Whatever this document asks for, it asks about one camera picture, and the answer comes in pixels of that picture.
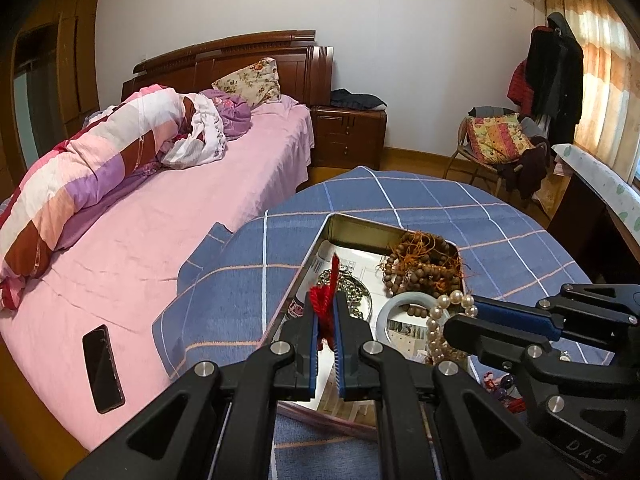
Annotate dark folded clothes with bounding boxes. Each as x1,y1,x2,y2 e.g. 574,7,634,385
329,88,388,111

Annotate dark wooden headboard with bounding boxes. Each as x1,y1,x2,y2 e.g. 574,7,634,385
121,30,335,107

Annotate silver bead bracelet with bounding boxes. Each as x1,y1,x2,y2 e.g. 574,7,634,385
317,267,374,322

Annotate bed with pink sheet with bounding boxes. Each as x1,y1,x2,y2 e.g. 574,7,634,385
0,95,316,451

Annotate pale jade bangle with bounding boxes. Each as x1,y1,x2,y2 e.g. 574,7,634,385
376,292,442,347

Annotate floral yellow cushion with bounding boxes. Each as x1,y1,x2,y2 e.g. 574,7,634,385
465,112,535,164

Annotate dark wooden desk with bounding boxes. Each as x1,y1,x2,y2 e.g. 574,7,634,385
547,170,640,286

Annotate black smartphone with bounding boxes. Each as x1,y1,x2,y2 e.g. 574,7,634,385
81,324,126,415

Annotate orange patterned curtain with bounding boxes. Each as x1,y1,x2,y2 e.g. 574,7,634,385
540,0,639,181

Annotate purple cloth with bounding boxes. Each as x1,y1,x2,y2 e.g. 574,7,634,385
200,89,254,142

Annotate brown wooden wardrobe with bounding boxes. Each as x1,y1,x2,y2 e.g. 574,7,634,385
0,0,103,191

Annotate floral pillow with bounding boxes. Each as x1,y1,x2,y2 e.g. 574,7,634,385
211,57,282,109

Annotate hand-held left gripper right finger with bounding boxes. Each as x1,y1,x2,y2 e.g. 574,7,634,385
334,291,566,480

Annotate pink patchwork quilt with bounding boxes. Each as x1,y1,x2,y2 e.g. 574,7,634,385
0,85,228,311

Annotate black hanging coat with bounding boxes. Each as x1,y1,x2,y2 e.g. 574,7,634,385
530,12,585,139

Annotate dark garment on chair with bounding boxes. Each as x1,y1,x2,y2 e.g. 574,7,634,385
500,135,550,200

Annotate white pearl necklace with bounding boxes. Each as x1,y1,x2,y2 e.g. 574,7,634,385
425,290,477,367

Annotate red hanging garment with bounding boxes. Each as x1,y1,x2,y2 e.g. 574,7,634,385
507,60,534,116

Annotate rectangular metal tin box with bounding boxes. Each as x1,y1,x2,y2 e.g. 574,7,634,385
260,212,474,443

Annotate wooden nightstand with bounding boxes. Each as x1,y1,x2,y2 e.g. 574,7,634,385
310,105,388,171

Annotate metal frame chair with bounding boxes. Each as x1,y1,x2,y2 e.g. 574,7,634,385
442,106,549,197

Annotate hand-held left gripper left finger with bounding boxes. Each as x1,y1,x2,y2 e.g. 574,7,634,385
65,301,326,480

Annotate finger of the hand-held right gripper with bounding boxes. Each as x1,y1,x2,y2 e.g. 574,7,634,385
444,311,557,392
472,284,640,345

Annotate green leaf print cloth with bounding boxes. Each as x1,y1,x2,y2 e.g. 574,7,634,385
551,143,640,248

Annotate brown wooden bead necklace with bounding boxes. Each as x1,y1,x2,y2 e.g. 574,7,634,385
377,230,474,302

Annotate red tassel purple bead string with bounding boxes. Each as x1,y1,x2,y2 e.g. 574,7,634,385
307,254,344,352

